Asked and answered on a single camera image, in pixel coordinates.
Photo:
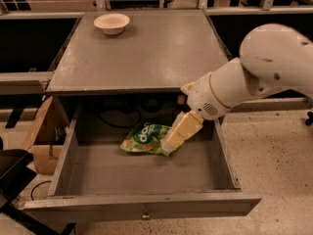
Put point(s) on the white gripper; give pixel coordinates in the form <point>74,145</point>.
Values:
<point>201,96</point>

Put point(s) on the green rice chip bag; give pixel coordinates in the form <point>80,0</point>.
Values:
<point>146,138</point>

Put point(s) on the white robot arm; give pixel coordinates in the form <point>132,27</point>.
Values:
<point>273,58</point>

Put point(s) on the metal drawer knob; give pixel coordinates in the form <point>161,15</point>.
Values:
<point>145,215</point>

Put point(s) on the open grey top drawer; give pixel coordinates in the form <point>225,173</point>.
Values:
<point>95,180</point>

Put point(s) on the grey cabinet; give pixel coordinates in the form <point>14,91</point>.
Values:
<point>159,51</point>

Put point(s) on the white paper bowl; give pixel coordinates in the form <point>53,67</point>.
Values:
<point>112,24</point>

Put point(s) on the black caster wheel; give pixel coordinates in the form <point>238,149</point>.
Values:
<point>309,120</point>

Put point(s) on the brown cardboard box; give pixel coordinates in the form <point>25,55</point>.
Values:
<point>41,139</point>

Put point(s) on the black chair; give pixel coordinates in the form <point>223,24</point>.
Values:
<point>14,177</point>

